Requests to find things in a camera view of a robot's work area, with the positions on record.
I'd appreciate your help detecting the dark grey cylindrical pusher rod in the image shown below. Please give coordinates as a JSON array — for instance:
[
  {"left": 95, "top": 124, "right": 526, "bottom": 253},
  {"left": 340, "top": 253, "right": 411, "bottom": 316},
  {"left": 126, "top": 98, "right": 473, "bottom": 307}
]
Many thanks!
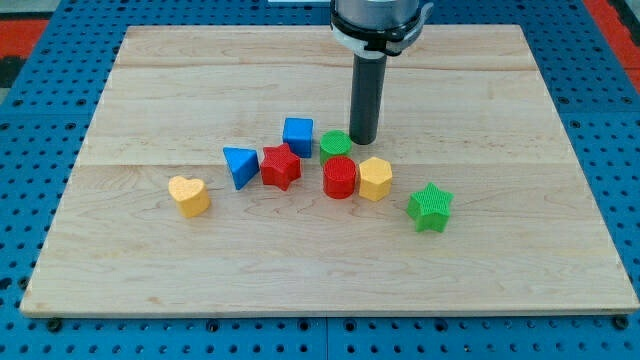
[{"left": 349, "top": 55, "right": 387, "bottom": 145}]

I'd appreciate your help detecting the yellow hexagon block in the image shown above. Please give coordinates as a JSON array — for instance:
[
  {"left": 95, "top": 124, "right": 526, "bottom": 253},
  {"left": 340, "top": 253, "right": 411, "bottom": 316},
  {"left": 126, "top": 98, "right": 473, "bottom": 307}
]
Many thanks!
[{"left": 358, "top": 157, "right": 393, "bottom": 201}]

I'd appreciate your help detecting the green cylinder block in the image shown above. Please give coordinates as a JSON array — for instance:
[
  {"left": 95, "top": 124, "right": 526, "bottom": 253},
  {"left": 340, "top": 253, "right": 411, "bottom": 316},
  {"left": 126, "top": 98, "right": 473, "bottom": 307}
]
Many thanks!
[{"left": 320, "top": 130, "right": 352, "bottom": 165}]

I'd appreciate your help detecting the blue cube block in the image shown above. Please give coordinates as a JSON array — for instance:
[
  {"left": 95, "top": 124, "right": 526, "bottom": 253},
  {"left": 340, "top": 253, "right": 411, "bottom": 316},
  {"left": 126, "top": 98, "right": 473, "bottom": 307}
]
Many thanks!
[{"left": 282, "top": 117, "right": 314, "bottom": 158}]

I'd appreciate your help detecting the red cylinder block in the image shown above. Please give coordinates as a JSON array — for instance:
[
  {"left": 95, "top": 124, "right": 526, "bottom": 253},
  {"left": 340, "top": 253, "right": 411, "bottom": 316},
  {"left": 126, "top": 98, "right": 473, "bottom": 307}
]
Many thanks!
[{"left": 323, "top": 156, "right": 357, "bottom": 199}]

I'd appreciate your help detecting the red star block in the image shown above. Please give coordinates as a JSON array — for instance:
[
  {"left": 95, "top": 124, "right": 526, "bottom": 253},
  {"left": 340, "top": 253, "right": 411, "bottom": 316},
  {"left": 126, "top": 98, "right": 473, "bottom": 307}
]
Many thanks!
[{"left": 260, "top": 143, "right": 301, "bottom": 191}]

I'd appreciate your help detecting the green star block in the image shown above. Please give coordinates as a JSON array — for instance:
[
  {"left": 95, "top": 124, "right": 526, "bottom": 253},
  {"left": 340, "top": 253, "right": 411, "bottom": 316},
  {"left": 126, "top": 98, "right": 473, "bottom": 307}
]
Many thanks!
[{"left": 406, "top": 182, "right": 454, "bottom": 233}]

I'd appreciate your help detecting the blue triangle block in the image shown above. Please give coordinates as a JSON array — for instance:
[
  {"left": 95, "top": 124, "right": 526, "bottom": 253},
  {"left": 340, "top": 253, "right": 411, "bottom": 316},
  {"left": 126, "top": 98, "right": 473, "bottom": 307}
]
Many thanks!
[{"left": 223, "top": 147, "right": 260, "bottom": 190}]

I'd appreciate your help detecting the light wooden board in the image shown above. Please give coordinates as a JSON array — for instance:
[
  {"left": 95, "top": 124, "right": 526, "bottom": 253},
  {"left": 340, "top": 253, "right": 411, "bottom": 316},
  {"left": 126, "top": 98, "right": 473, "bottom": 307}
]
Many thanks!
[{"left": 21, "top": 25, "right": 639, "bottom": 318}]

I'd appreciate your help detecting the yellow heart block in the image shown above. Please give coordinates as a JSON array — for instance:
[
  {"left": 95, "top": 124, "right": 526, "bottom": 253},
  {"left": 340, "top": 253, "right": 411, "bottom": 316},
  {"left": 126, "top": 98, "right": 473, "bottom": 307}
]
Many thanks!
[{"left": 168, "top": 176, "right": 211, "bottom": 218}]

